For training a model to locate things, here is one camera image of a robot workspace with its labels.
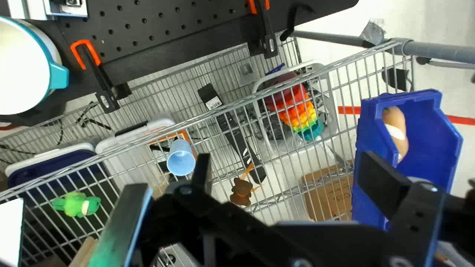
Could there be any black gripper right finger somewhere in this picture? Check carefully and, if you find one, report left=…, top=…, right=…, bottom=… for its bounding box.
left=357, top=151, right=445, bottom=267

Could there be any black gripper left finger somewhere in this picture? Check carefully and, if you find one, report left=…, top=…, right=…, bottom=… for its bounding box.
left=87, top=184, right=153, bottom=267

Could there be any brown bread loaf toy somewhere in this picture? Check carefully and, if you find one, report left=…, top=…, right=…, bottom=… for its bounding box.
left=383, top=107, right=409, bottom=162

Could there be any green plush toy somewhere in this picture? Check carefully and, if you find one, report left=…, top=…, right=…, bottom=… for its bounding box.
left=52, top=191, right=101, bottom=218

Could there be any blue plastic bin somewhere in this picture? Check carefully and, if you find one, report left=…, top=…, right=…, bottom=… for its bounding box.
left=350, top=88, right=464, bottom=267

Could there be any dark blue container with lid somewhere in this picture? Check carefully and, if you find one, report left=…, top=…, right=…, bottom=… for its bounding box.
left=6, top=144, right=118, bottom=261

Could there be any cardboard box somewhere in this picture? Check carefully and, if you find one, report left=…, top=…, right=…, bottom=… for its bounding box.
left=301, top=166, right=353, bottom=221

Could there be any white storage container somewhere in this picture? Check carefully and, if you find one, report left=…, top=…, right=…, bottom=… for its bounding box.
left=95, top=117, right=190, bottom=191

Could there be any light blue plastic cup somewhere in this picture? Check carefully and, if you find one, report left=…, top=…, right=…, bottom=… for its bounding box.
left=166, top=139, right=196, bottom=177

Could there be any brown teddy bear toy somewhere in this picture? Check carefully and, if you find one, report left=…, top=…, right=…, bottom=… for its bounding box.
left=230, top=178, right=252, bottom=206

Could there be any rainbow stacking toy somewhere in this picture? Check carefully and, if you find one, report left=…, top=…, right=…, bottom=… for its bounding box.
left=264, top=85, right=325, bottom=141

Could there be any black remote-like tool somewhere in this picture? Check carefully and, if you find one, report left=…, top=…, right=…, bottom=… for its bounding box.
left=197, top=83, right=267, bottom=184

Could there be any white teal pot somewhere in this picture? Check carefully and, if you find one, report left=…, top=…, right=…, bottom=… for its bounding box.
left=0, top=16, right=69, bottom=116

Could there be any black pegboard panel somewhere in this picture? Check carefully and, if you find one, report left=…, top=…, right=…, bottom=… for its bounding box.
left=9, top=0, right=360, bottom=125

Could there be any grey cart handle bar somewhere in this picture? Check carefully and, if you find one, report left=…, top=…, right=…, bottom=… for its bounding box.
left=292, top=31, right=475, bottom=64

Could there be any black clamp with orange handle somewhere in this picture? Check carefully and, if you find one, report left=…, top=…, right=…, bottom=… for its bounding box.
left=246, top=0, right=277, bottom=58

